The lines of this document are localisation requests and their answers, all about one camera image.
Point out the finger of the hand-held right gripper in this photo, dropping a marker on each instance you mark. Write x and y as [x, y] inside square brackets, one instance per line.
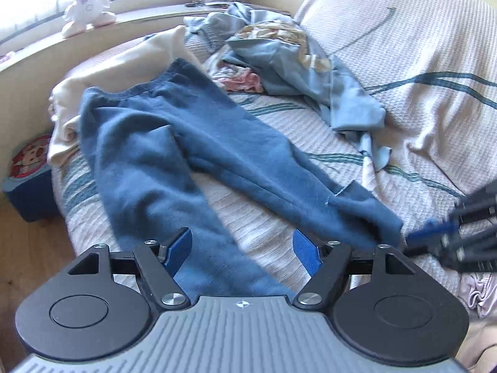
[431, 235]
[479, 206]

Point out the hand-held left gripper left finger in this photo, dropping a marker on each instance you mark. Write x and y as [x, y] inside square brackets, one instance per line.
[178, 250]

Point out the cream printed garment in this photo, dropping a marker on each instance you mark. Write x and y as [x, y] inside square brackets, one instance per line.
[279, 31]

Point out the pink printed garment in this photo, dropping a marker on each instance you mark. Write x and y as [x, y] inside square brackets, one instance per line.
[244, 81]

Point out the light blue sweatshirt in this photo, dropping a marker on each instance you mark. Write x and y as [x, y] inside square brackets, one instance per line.
[303, 77]

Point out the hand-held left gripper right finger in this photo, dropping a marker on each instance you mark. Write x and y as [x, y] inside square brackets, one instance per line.
[306, 254]

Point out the dark blue pants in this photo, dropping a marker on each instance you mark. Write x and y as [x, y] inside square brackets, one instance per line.
[155, 155]

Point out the white ribbed sweater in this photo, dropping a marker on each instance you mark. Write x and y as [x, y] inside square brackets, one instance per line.
[128, 62]

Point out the white robot toy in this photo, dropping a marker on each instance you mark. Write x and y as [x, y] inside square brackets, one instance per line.
[87, 11]

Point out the blue cartoon storage box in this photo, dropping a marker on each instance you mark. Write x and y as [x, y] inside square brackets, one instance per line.
[31, 194]

